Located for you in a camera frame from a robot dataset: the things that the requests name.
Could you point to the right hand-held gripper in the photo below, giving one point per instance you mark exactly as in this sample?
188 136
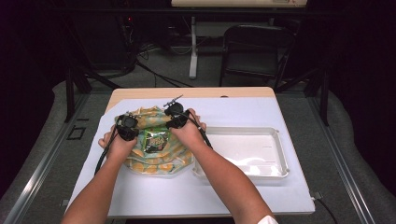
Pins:
176 110

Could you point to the metal floor rail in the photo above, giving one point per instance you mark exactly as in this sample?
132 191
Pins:
342 168
40 168

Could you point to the black chair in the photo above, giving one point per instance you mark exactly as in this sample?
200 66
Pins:
255 65

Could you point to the white plastic tray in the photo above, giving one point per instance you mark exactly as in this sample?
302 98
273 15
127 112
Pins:
249 149

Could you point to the black metal stand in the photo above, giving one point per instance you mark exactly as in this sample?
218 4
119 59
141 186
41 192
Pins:
324 99
70 93

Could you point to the white table mat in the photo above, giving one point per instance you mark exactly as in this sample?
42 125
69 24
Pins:
174 196

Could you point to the person's right hand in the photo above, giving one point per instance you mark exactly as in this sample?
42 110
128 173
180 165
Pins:
190 135

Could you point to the person's left hand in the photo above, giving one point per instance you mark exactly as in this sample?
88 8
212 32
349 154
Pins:
120 149

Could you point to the orange print cloth bag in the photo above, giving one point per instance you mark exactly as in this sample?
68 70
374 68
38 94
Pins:
155 161

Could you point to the white desk leg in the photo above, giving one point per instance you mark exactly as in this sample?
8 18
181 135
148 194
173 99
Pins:
193 56

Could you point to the white sleeve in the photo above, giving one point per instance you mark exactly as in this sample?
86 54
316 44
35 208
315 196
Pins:
267 220

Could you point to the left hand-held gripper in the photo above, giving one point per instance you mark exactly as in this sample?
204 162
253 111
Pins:
127 127

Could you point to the dark computer tower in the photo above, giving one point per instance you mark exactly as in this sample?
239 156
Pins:
102 40

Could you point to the green seaweed snack packet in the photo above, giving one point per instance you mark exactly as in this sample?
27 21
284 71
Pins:
155 141

